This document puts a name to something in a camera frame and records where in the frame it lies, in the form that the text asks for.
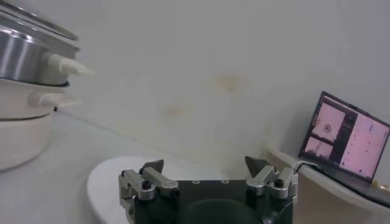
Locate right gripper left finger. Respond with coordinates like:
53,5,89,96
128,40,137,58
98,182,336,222
118,159,180,211

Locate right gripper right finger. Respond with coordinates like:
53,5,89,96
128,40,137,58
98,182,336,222
244,156,299,205

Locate round glass pot lid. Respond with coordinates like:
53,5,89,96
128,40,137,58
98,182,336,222
0,0,80,42

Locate perforated steel steamer basket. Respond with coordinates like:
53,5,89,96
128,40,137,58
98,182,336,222
0,16,96,88

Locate white oval plate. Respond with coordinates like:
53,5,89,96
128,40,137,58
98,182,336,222
87,155,249,224

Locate black laptop with pink screen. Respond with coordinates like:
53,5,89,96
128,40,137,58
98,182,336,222
298,90,390,208

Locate cream electric cooking pot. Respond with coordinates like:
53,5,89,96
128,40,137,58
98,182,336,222
0,77,80,171

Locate white laptop cable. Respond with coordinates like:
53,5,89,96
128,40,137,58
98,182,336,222
292,160,320,174

